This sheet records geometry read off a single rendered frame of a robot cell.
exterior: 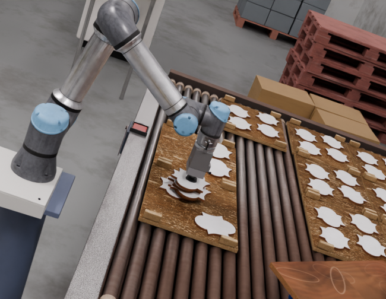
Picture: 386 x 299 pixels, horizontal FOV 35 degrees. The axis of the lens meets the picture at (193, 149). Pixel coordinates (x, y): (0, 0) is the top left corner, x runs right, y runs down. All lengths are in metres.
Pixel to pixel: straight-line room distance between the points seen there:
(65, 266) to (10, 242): 1.07
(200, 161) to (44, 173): 0.53
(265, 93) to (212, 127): 3.54
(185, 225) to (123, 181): 0.30
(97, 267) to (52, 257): 1.49
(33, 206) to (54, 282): 1.20
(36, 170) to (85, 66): 0.38
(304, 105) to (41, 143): 3.98
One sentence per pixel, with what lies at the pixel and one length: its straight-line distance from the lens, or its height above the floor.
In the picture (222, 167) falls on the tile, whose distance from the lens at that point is 2.53.
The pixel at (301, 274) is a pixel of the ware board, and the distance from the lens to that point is 1.91.
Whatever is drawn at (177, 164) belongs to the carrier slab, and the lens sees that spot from 2.43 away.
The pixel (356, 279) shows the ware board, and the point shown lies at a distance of 2.03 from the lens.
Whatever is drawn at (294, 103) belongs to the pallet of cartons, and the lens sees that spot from 5.69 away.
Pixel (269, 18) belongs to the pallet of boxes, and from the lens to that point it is 9.64.
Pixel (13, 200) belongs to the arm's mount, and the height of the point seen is 0.91.
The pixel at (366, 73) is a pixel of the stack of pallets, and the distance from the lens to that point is 6.74.
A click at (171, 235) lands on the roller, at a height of 0.92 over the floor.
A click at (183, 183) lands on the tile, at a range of 2.15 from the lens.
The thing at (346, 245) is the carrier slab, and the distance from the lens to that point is 2.41.
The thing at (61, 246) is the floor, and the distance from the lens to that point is 3.35.
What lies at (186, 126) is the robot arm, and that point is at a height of 1.27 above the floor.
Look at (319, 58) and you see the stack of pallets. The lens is 6.57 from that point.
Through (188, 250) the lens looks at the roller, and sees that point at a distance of 1.98.
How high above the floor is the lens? 2.00
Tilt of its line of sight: 24 degrees down
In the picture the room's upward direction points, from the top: 22 degrees clockwise
